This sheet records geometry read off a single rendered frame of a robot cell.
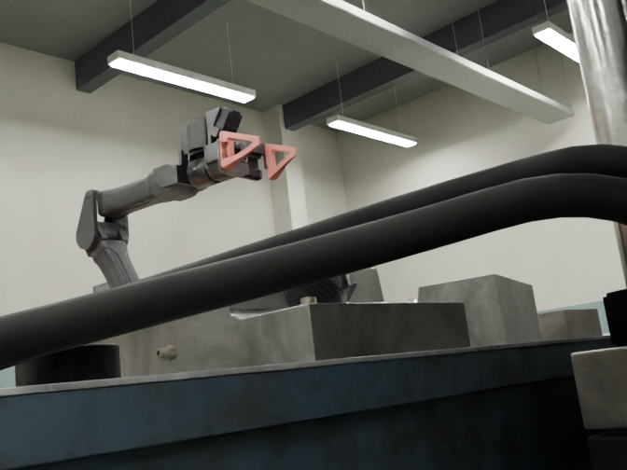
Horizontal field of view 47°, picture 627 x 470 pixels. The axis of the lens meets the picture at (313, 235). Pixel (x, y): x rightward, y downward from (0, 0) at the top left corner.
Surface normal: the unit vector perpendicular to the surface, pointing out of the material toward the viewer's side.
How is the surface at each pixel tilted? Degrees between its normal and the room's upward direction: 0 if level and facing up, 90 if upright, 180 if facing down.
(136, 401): 90
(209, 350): 90
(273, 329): 90
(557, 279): 90
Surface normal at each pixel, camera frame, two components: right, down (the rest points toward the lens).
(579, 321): 0.69, -0.22
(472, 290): -0.47, -0.12
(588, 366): -0.71, -0.06
